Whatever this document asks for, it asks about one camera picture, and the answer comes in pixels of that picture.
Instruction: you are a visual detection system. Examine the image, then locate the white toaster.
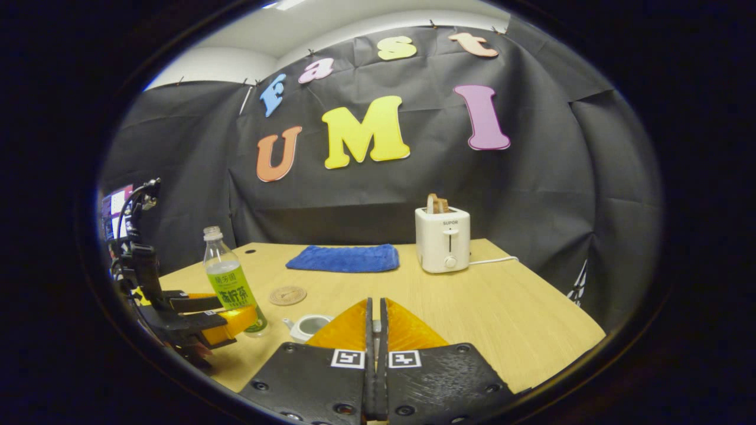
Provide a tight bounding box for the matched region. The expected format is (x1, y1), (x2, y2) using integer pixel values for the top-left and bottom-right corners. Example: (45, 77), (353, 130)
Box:
(415, 206), (471, 274)

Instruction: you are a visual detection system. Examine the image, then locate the computer monitor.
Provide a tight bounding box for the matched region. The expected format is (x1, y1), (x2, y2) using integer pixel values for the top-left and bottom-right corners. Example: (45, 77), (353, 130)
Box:
(100, 184), (135, 240)

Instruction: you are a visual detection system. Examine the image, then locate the white ceramic teacup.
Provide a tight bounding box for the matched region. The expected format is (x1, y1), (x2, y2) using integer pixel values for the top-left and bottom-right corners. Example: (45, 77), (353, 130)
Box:
(282, 314), (334, 344)

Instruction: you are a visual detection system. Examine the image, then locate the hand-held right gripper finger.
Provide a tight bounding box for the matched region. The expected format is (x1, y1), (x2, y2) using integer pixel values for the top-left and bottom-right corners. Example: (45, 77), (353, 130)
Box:
(378, 297), (517, 425)
(239, 297), (374, 425)

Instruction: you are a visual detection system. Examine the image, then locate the clear water bottle green label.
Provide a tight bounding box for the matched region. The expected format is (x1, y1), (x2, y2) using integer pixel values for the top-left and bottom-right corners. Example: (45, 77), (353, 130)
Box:
(203, 226), (268, 336)

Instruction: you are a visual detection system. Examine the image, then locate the blue towel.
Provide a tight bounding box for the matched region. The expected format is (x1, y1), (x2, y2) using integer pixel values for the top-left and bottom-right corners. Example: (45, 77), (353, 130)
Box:
(286, 244), (400, 273)

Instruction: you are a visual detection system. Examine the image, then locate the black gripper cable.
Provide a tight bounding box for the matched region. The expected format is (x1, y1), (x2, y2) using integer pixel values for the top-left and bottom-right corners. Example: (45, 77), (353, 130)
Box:
(115, 184), (155, 243)

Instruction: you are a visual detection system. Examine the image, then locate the white metal frame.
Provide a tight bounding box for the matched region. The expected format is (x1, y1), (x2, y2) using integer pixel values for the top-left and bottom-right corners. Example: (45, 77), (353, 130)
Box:
(568, 260), (588, 306)

